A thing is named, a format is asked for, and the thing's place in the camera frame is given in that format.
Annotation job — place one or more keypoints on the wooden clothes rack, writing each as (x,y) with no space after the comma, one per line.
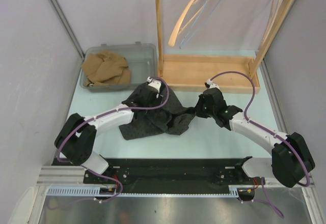
(188,72)

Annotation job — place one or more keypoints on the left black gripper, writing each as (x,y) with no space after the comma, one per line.
(158,100)

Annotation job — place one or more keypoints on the aluminium frame rail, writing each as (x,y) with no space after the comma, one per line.
(61,176)

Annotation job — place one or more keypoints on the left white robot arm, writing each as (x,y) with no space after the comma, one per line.
(75,141)

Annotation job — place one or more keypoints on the white slotted cable duct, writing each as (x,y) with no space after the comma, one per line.
(78,191)

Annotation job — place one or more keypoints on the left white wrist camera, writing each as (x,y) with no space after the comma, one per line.
(154,83)

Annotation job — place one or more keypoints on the dark grey dotted skirt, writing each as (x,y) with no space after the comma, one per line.
(173,118)

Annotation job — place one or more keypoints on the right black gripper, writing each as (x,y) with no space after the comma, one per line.
(197,108)

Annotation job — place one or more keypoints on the tan crumpled cloth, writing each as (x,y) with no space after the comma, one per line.
(106,68)

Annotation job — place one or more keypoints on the light wooden hanger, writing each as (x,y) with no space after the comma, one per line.
(272,16)

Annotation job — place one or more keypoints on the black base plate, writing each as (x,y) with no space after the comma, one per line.
(174,176)

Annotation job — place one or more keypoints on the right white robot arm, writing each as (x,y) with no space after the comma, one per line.
(290,161)

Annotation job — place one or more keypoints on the hanging wooden hanger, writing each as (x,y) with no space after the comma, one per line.
(180,26)

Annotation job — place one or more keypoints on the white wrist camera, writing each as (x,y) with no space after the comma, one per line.
(154,83)
(209,84)

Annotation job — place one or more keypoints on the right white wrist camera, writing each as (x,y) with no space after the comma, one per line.
(209,84)

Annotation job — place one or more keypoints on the clear grey plastic bin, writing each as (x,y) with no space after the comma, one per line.
(141,60)

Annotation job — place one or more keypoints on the light blue wire hanger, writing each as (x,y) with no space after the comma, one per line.
(189,33)

